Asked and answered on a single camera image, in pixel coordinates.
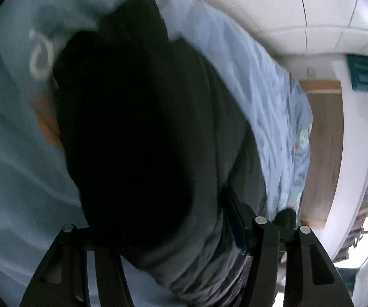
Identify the black garment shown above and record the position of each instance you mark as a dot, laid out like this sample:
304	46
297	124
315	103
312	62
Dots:
132	118

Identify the wall socket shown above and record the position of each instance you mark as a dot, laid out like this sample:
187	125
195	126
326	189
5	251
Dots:
310	70

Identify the black bag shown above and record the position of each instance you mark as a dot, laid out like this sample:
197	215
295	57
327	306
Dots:
284	219

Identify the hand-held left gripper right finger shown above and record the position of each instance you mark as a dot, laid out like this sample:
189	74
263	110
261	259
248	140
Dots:
235	224

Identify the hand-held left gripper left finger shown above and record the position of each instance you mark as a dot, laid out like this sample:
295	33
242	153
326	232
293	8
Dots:
71	262

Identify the wooden headboard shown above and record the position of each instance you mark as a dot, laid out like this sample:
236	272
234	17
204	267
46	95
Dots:
326	153

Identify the light blue printed bed blanket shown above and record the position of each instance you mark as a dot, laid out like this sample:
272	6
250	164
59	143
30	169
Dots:
7	134

